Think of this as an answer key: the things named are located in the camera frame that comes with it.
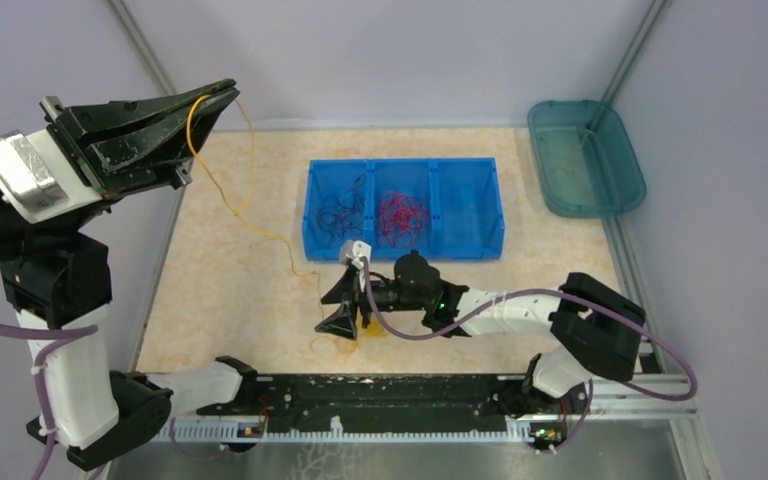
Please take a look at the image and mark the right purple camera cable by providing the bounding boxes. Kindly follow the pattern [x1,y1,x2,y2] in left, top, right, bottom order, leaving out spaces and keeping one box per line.
[360,258,699,455]

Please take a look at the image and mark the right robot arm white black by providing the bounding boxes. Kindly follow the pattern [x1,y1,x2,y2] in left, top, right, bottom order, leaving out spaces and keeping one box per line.
[314,250,646,412]

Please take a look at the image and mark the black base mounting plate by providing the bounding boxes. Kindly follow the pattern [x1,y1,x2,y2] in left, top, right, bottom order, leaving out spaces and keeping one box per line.
[196,372,591,436]

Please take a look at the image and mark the purple thin wires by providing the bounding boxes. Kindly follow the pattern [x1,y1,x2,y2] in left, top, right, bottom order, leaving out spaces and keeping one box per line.
[316,175,369,243]

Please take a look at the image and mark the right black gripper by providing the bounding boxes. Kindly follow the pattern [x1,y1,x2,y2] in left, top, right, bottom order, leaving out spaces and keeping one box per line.
[315,266,427,340]

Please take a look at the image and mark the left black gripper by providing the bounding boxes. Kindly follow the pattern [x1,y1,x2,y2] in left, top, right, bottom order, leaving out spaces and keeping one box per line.
[37,73,242,233]

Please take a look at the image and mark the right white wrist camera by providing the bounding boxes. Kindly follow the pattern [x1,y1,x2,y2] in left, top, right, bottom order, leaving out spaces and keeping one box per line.
[338,240,372,292]

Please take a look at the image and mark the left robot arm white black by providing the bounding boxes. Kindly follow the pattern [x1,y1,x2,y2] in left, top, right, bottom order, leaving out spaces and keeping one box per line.
[0,79,260,478]

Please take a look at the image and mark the yellow wire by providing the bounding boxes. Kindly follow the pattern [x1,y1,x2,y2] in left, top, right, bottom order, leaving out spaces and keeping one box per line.
[186,93,385,354]

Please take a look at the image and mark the blue three-compartment plastic bin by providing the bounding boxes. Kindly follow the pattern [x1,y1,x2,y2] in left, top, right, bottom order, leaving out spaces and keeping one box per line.
[301,158,505,262]

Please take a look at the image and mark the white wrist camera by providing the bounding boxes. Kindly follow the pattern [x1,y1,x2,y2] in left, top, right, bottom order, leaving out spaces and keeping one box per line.
[0,130,102,224]
[338,240,372,292]

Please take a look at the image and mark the teal translucent plastic tub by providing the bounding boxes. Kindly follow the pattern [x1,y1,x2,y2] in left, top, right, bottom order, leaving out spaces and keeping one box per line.
[527,100,647,218]

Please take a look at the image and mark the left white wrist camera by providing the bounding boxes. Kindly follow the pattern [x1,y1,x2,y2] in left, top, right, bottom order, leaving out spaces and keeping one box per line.
[0,130,102,224]

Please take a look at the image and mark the red wire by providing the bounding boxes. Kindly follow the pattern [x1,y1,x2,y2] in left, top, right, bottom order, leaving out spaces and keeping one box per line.
[377,190,433,252]

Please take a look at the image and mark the white cable duct strip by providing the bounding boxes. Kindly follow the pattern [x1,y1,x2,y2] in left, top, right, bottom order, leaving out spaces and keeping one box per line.
[152,416,535,444]

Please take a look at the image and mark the aluminium frame rail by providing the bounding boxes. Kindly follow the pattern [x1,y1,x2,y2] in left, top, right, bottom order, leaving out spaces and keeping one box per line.
[112,374,698,420]

